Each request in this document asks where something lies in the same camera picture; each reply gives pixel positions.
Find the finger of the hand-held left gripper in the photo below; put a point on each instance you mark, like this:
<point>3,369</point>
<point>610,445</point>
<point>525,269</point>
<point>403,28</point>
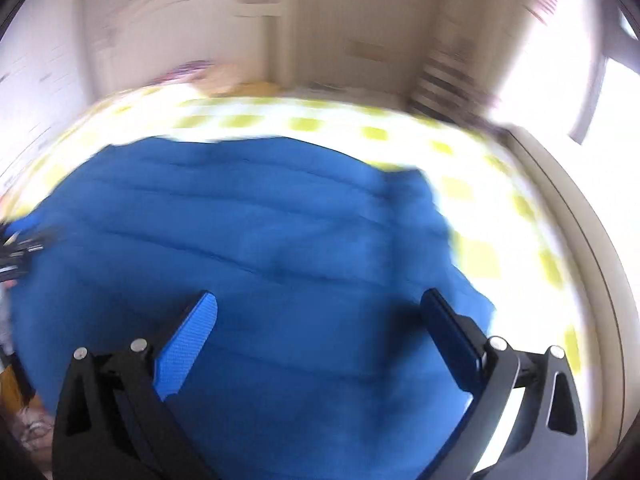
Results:
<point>22,252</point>

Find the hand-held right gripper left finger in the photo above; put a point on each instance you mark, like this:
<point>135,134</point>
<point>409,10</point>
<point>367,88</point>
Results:
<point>192,335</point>

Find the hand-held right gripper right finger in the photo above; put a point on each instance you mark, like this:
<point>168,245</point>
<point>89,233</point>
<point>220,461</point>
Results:
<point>450,345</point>

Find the blue quilted jacket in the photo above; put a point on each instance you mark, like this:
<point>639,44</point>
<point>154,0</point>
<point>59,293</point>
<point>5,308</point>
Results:
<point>275,225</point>

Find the orange cloth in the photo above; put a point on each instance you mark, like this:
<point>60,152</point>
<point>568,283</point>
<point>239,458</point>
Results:
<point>11,385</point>

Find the yellow checkered blanket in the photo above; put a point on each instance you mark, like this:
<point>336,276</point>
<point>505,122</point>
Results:
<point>480,195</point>

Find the pink patterned cloth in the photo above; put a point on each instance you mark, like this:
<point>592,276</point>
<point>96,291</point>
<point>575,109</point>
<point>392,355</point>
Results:
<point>32,427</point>

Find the white wardrobe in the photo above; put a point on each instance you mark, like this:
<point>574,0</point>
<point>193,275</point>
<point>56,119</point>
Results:
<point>40,70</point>

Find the colourful patterned pillow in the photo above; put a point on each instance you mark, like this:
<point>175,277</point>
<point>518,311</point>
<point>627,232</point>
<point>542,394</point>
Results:
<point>187,69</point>

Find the tan pillow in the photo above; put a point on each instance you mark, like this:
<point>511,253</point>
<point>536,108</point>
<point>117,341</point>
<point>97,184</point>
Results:
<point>227,77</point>

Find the white bed headboard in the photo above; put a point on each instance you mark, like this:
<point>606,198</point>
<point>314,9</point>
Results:
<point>165,25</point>

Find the dark striped fixture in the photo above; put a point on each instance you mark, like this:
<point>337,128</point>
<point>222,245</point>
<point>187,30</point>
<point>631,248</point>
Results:
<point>445,70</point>

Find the bright window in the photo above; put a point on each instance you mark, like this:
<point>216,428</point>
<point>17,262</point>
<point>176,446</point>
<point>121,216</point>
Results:
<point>565,50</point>

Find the beige bed frame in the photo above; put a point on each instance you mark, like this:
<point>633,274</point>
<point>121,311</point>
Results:
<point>590,240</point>

